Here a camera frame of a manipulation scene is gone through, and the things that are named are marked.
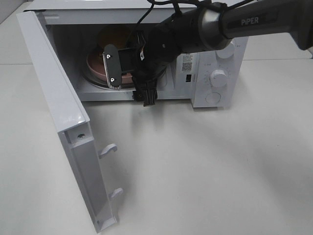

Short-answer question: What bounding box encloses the upper white power knob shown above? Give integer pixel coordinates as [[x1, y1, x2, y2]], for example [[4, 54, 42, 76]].
[[216, 42, 235, 59]]

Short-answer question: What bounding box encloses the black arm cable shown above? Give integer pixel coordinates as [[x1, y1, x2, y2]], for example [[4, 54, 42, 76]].
[[135, 0, 260, 25]]

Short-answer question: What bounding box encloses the glass microwave turntable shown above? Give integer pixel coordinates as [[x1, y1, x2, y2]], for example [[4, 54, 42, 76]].
[[81, 71, 134, 91]]

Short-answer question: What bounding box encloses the pink round plate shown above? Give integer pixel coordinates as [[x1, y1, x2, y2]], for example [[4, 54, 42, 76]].
[[86, 48, 134, 84]]

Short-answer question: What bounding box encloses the white microwave oven body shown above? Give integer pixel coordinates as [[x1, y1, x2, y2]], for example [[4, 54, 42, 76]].
[[18, 0, 247, 109]]

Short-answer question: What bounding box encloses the white microwave door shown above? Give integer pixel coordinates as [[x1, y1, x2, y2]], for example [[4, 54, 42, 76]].
[[17, 11, 123, 233]]

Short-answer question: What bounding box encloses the round white door button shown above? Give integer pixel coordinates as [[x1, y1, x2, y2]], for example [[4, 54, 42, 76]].
[[205, 92, 221, 105]]

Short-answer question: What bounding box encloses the white timer knob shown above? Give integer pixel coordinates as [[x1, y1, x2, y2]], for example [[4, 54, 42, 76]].
[[210, 70, 228, 88]]

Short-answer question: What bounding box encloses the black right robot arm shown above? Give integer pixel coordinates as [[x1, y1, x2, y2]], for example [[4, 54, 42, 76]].
[[103, 0, 313, 106]]

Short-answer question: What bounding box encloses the burger with lettuce and tomato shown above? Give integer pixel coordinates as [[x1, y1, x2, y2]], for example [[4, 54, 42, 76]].
[[97, 24, 131, 49]]

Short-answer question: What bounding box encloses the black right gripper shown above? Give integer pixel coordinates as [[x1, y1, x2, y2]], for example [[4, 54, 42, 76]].
[[103, 30, 179, 107]]

